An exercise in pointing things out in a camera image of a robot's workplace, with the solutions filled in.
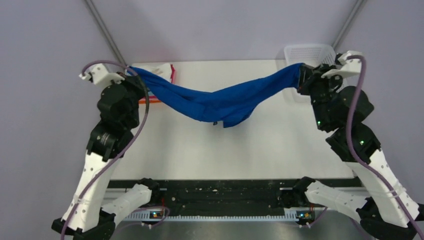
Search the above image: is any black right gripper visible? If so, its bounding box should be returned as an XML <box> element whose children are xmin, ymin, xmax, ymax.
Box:
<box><xmin>296</xmin><ymin>63</ymin><xmax>346</xmax><ymax>131</ymax></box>

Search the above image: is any blue t shirt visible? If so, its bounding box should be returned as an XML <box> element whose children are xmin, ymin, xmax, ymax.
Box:
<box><xmin>133</xmin><ymin>63</ymin><xmax>303</xmax><ymax>128</ymax></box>

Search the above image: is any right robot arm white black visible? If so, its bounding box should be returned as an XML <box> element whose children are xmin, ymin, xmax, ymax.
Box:
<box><xmin>282</xmin><ymin>63</ymin><xmax>424</xmax><ymax>240</ymax></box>

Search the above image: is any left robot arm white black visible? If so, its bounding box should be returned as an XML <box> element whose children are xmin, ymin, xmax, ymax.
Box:
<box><xmin>51</xmin><ymin>75</ymin><xmax>161</xmax><ymax>240</ymax></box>

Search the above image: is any orange folded t shirt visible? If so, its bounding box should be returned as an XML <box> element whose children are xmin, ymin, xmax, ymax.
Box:
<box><xmin>138</xmin><ymin>98</ymin><xmax>162</xmax><ymax>105</ymax></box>

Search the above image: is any white plastic basket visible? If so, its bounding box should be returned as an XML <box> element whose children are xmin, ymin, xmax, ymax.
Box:
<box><xmin>282</xmin><ymin>43</ymin><xmax>336</xmax><ymax>105</ymax></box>

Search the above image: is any white striped folded t shirt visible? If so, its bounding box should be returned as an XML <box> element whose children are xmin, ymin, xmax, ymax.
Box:
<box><xmin>144</xmin><ymin>63</ymin><xmax>171</xmax><ymax>82</ymax></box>

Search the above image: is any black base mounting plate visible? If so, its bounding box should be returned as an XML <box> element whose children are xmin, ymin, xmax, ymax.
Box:
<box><xmin>105</xmin><ymin>178</ymin><xmax>364</xmax><ymax>219</ymax></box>

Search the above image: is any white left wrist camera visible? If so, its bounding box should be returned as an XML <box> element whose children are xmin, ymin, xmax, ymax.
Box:
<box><xmin>78</xmin><ymin>63</ymin><xmax>125</xmax><ymax>89</ymax></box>

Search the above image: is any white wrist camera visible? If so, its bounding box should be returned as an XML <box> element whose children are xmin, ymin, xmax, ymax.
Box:
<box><xmin>321</xmin><ymin>50</ymin><xmax>363</xmax><ymax>79</ymax></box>
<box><xmin>78</xmin><ymin>63</ymin><xmax>125</xmax><ymax>89</ymax></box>

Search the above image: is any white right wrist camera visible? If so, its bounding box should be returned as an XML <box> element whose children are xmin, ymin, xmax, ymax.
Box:
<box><xmin>321</xmin><ymin>50</ymin><xmax>363</xmax><ymax>79</ymax></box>

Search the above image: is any white slotted cable duct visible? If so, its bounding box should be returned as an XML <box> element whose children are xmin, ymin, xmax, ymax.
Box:
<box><xmin>123</xmin><ymin>210</ymin><xmax>299</xmax><ymax>223</ymax></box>

